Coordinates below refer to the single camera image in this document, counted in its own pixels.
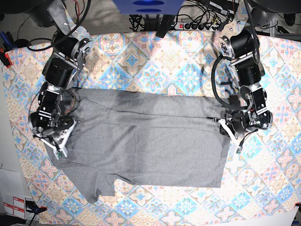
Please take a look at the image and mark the grey T-shirt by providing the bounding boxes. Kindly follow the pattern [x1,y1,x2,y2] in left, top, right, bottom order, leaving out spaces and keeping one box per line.
[47,89,230,203]

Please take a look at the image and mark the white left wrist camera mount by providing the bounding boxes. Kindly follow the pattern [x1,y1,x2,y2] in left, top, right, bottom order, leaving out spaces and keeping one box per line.
[213,118,242,154]

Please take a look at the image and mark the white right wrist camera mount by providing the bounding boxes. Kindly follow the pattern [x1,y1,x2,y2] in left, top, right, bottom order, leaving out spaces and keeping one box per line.
[30,118,77,160]

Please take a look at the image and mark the blue box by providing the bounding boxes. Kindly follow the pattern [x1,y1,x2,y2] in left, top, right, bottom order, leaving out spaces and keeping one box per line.
[113,0,184,15]

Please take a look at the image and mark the colourful patterned tablecloth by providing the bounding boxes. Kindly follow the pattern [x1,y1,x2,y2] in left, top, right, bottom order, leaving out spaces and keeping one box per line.
[0,32,301,226]

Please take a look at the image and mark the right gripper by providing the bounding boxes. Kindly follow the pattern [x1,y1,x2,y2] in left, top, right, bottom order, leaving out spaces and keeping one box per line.
[29,112,75,144]

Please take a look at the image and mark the white box red labels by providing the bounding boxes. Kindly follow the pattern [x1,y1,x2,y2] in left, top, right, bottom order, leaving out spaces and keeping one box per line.
[0,169,26,219]

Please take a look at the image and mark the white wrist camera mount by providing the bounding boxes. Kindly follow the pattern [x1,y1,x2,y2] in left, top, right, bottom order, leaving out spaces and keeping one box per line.
[30,118,77,160]
[213,118,242,154]

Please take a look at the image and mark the red clamp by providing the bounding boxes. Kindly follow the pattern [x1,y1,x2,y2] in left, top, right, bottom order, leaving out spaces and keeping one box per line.
[0,48,12,68]

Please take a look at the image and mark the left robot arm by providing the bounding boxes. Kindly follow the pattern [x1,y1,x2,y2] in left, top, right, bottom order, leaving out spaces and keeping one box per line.
[211,0,273,139]

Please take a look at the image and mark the white power strip red switch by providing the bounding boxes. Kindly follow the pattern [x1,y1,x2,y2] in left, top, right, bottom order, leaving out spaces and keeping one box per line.
[174,22,219,32]

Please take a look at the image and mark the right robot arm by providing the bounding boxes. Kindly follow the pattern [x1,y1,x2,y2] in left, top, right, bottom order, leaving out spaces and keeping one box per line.
[29,0,93,145]

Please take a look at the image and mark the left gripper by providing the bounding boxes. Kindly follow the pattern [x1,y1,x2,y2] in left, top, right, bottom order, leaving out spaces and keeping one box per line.
[219,112,258,137]

